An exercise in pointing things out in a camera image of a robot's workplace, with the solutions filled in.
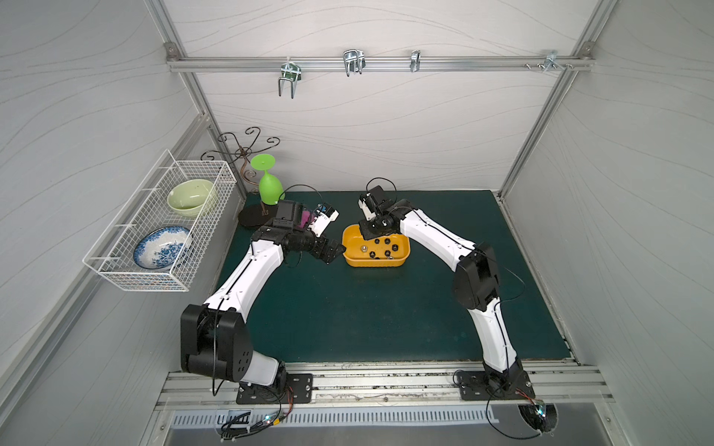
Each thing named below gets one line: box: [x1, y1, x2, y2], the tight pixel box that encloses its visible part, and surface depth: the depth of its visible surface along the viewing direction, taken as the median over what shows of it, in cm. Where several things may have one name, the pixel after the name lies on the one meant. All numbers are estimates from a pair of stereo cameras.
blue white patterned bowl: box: [132, 226, 190, 271], surface depth 64 cm
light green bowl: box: [167, 179, 213, 218], surface depth 72 cm
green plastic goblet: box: [251, 153, 286, 206], surface depth 89 cm
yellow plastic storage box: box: [342, 223, 411, 267], surface depth 103 cm
